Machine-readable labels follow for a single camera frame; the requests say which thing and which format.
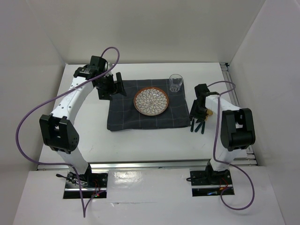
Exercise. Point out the clear plastic cup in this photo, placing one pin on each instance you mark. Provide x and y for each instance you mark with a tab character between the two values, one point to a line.
175	81

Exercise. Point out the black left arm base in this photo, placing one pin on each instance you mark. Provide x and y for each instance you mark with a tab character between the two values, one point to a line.
95	186

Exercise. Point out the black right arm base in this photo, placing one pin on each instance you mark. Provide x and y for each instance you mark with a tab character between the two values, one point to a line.
210	183

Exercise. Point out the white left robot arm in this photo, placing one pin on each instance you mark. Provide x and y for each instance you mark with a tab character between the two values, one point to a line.
58	131

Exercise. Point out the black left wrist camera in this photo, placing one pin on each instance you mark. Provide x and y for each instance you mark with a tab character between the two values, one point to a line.
98	63

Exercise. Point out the floral plate orange rim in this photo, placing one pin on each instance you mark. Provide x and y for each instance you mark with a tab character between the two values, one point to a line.
151	101

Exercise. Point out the gold fork green handle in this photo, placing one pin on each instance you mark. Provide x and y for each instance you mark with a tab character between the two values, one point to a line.
192	125

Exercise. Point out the aluminium front table rail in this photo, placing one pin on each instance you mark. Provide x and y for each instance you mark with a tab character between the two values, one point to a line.
250	161

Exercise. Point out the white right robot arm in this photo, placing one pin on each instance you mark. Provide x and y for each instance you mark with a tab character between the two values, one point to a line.
235	132

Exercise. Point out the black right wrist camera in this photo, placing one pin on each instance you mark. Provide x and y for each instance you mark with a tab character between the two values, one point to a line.
201	89

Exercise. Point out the dark checked cloth napkin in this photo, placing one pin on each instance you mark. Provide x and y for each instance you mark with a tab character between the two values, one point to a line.
123	115

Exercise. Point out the gold spoon green handle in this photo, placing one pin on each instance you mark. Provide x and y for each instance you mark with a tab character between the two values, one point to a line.
203	127

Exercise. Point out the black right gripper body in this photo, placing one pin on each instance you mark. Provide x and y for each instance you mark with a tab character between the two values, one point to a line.
198	112

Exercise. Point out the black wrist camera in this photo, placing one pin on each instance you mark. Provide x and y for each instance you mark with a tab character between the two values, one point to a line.
201	89
98	63

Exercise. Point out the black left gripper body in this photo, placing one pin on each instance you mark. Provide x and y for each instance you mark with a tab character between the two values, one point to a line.
106	87

